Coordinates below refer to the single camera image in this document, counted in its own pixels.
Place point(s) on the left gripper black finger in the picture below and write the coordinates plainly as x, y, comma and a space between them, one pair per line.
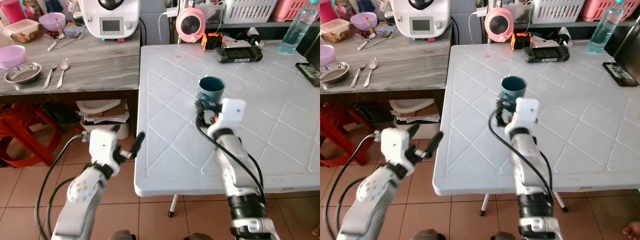
413, 131
435, 144
115, 129
138, 144

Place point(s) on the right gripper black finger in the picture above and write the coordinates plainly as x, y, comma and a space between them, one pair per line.
197, 106
499, 104

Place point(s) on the teal blue cup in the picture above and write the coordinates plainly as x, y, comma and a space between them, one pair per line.
210, 90
513, 90

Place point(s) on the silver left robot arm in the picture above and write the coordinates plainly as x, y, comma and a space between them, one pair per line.
370, 200
80, 200

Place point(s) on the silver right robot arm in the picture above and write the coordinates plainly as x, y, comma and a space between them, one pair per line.
240, 175
530, 175

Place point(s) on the white storage box with papers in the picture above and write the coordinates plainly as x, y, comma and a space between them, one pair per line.
417, 117
102, 117

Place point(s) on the white plastic folding table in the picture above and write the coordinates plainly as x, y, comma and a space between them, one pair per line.
250, 140
590, 140

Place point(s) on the orange and black device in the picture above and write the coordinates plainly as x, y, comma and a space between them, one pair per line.
521, 41
211, 41

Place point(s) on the grey wooden side table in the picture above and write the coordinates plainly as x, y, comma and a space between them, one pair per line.
95, 65
405, 65

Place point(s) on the black handheld controller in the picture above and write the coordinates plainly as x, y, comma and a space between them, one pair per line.
547, 51
239, 52

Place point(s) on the red plastic stool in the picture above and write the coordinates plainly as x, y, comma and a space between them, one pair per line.
340, 130
22, 130

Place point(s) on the steel spoon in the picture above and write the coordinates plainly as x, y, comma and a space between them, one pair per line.
370, 70
62, 70

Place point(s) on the steel fork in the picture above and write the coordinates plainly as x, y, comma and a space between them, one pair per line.
50, 75
358, 75

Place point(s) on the pink round appliance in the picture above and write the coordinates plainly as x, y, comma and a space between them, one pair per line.
499, 25
190, 25

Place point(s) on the round steel dish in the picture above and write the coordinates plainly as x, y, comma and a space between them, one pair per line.
22, 73
334, 72

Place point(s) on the white plastic basket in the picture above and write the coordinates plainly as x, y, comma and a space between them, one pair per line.
247, 11
556, 11

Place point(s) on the black smartphone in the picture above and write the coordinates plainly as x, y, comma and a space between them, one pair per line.
309, 74
620, 74

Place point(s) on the white kitchen cooking machine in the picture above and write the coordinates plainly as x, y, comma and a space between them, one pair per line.
110, 15
420, 15

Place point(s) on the large lilac plastic bowl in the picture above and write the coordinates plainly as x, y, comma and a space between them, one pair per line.
11, 56
326, 54

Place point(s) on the small purple bowl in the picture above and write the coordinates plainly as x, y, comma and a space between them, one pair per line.
363, 20
52, 21

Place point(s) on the clear blue water bottle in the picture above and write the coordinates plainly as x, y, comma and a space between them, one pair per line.
604, 30
297, 30

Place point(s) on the clear lidded food container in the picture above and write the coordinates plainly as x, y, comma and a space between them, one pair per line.
335, 30
22, 31

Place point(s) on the pink plastic basket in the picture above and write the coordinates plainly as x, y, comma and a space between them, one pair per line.
597, 8
289, 9

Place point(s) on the magenta plastic cup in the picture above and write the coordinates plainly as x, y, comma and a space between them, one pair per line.
327, 9
11, 10

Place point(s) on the person's bare foot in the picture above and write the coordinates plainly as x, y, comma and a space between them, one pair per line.
632, 231

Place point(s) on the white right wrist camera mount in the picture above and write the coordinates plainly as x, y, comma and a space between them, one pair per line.
525, 113
231, 114

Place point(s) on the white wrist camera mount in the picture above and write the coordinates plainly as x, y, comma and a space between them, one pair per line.
102, 147
525, 113
231, 114
395, 147

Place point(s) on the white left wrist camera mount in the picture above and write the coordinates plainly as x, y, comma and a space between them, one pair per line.
102, 147
395, 147

